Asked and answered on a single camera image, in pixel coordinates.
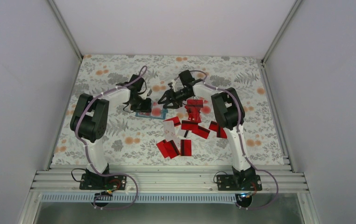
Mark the red card top pile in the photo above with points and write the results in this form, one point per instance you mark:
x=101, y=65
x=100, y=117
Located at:
x=189, y=125

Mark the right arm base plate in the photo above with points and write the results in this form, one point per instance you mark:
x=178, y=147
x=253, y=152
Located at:
x=231, y=183

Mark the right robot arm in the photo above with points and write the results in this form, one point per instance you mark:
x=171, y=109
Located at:
x=227, y=108

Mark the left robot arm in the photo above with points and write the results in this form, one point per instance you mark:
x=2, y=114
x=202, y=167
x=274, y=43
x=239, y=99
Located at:
x=89, y=122

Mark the red card right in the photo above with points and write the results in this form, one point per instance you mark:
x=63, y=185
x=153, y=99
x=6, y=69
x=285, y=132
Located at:
x=220, y=133

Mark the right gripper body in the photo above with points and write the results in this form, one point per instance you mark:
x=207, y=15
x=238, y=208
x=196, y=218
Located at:
x=178, y=97

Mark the red card pile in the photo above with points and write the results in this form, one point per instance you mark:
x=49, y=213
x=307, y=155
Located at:
x=201, y=132
x=189, y=125

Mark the red card centre pile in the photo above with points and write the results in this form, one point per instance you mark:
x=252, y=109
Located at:
x=201, y=132

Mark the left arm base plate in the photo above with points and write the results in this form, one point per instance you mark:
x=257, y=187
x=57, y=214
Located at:
x=96, y=182

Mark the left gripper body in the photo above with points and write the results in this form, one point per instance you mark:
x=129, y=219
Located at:
x=138, y=105

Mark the white april card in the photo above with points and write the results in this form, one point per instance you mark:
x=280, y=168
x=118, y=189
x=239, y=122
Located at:
x=169, y=130

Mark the white card big red dot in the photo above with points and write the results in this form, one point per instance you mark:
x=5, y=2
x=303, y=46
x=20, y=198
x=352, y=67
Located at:
x=156, y=112

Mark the red card front left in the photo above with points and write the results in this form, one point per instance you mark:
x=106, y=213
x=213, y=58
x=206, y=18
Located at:
x=168, y=149

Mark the aluminium rail frame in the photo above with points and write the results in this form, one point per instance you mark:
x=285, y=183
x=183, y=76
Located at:
x=172, y=179

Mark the teal leather card holder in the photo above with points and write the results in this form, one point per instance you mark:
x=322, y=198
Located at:
x=149, y=116

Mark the red card front middle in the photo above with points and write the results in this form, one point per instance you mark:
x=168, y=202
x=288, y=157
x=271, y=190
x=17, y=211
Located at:
x=186, y=147

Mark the floral table mat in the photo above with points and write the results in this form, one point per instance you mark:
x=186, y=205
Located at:
x=131, y=140

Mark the perforated cable tray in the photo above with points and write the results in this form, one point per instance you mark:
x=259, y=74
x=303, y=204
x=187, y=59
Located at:
x=78, y=197

